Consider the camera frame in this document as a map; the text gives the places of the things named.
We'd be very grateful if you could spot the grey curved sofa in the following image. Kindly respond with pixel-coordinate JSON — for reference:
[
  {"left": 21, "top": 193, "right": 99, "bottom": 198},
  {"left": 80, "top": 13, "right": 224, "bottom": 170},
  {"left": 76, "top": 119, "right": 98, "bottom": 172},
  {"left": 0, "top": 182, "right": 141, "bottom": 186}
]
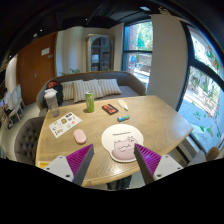
[{"left": 35, "top": 70, "right": 147, "bottom": 111}]

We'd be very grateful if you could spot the white chair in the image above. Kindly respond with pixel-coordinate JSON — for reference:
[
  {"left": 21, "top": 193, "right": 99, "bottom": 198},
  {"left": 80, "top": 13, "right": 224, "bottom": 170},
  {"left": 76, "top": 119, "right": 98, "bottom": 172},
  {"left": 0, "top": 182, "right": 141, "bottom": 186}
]
[{"left": 3, "top": 85, "right": 25, "bottom": 128}]

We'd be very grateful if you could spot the striped cushion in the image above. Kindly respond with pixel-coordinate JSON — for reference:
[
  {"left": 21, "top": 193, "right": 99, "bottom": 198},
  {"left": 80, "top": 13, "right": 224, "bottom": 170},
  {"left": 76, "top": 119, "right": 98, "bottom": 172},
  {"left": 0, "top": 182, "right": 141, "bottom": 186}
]
[
  {"left": 73, "top": 79, "right": 103, "bottom": 102},
  {"left": 62, "top": 81, "right": 74, "bottom": 101},
  {"left": 98, "top": 79, "right": 121, "bottom": 96}
]

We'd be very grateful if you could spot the black backpack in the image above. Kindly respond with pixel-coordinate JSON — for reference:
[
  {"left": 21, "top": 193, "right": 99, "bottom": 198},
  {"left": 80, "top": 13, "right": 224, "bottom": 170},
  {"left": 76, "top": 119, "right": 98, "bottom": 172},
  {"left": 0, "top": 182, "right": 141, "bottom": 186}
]
[{"left": 44, "top": 81, "right": 63, "bottom": 105}]

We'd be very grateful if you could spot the striped cushion left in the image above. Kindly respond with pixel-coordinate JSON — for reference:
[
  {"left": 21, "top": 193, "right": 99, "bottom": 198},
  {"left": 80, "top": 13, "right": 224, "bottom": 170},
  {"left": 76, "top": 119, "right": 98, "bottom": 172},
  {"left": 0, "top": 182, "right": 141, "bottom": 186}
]
[{"left": 62, "top": 81, "right": 74, "bottom": 101}]

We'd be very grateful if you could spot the teal small tube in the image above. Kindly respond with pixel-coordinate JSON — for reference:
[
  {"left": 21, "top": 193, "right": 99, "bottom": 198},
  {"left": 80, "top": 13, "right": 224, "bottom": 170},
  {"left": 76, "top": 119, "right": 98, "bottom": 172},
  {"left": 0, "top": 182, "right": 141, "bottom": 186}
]
[{"left": 117, "top": 115, "right": 130, "bottom": 122}]

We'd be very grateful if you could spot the striped cushion right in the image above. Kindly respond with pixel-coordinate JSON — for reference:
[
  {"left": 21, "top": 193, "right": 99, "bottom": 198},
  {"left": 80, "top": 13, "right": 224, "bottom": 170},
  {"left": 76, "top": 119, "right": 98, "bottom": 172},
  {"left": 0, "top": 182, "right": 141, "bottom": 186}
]
[{"left": 98, "top": 79, "right": 121, "bottom": 96}]

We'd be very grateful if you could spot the striped cushion middle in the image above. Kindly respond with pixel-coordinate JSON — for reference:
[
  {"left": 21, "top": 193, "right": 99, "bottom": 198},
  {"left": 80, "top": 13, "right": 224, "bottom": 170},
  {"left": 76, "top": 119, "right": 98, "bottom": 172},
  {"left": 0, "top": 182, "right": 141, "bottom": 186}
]
[{"left": 73, "top": 79, "right": 103, "bottom": 102}]

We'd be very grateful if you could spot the grey tufted chair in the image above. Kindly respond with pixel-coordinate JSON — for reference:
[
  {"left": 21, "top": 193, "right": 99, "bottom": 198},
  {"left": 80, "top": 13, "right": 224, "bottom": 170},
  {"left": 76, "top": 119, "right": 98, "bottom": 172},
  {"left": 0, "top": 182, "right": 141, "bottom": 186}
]
[{"left": 14, "top": 117, "right": 44, "bottom": 165}]

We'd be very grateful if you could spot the cream white small bottle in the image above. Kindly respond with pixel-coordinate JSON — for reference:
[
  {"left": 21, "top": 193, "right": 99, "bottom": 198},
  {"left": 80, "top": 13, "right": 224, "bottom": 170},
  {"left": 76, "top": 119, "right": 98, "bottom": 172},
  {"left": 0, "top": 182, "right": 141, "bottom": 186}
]
[{"left": 117, "top": 99, "right": 128, "bottom": 111}]

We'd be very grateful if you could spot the wooden glass cabinet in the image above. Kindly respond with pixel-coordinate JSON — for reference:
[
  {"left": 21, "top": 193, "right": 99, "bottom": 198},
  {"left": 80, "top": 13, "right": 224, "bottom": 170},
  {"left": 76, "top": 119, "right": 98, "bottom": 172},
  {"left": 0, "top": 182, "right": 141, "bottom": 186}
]
[{"left": 86, "top": 34, "right": 114, "bottom": 72}]

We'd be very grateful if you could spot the pink computer mouse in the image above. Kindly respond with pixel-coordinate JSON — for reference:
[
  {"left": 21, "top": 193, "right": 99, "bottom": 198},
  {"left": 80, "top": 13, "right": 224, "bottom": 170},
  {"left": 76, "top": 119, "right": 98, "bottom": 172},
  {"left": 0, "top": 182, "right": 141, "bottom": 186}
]
[{"left": 73, "top": 129, "right": 87, "bottom": 144}]

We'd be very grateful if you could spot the sticker sheet paper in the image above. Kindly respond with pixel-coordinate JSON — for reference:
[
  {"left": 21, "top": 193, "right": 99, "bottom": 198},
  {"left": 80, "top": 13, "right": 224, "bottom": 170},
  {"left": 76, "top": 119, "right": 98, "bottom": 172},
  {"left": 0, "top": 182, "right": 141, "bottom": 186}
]
[{"left": 49, "top": 112, "right": 81, "bottom": 138}]

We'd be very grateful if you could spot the orange wooden door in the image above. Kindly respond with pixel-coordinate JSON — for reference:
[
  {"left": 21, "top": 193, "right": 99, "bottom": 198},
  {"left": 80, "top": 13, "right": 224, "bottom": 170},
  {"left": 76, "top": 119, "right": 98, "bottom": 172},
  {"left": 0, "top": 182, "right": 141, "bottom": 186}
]
[{"left": 17, "top": 33, "right": 57, "bottom": 105}]

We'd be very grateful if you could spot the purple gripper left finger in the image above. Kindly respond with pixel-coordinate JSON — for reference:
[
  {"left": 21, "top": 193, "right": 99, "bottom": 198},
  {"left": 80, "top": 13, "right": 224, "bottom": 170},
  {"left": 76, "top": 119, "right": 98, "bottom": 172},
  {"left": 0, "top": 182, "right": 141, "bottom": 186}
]
[{"left": 44, "top": 144, "right": 94, "bottom": 186}]

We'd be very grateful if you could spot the round cat mouse pad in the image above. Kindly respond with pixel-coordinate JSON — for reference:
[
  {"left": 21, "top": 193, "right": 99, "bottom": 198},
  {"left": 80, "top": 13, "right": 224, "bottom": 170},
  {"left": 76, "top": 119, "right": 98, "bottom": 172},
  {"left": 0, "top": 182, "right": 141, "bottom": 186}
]
[{"left": 101, "top": 124, "right": 144, "bottom": 163}]

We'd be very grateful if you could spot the wooden chair right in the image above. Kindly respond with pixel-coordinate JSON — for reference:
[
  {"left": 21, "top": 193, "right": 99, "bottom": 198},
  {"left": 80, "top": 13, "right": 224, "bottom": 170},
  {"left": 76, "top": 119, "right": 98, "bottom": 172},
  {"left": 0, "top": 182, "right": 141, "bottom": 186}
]
[{"left": 206, "top": 147, "right": 220, "bottom": 161}]

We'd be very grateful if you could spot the clear plastic shaker bottle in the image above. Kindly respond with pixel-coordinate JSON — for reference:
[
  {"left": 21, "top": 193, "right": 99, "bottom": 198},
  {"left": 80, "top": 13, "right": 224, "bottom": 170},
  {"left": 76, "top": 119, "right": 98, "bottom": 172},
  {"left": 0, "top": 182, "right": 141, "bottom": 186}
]
[{"left": 44, "top": 89, "right": 60, "bottom": 118}]

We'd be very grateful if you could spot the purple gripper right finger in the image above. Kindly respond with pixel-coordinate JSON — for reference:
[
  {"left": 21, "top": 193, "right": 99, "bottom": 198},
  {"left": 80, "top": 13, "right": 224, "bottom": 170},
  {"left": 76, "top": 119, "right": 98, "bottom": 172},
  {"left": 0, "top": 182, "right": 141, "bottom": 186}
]
[{"left": 134, "top": 144, "right": 182, "bottom": 184}]

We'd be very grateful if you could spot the green drink can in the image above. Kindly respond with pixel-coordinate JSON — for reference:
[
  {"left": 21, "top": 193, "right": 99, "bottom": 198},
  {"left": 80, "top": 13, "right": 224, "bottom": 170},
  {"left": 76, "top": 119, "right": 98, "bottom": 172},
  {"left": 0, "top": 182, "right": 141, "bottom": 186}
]
[{"left": 85, "top": 91, "right": 95, "bottom": 112}]

